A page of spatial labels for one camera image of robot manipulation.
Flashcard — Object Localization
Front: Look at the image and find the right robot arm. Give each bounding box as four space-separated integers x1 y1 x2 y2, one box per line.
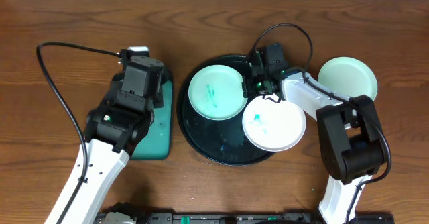
242 44 391 223

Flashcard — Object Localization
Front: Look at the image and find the white plate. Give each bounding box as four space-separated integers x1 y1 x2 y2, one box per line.
242 95 306 152

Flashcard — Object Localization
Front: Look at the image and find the mint plate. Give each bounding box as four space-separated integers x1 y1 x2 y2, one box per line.
318 56 378 101
188 65 247 121

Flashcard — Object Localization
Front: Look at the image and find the black round tray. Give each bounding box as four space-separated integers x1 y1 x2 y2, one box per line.
176 54 275 166

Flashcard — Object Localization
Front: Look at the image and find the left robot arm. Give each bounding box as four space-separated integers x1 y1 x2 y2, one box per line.
46 56 172 223

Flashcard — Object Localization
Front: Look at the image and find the green rectangular sponge tray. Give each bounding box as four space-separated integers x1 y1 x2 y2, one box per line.
110 70 174 161

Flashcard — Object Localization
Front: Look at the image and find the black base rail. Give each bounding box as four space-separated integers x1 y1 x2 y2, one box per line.
93 211 396 224

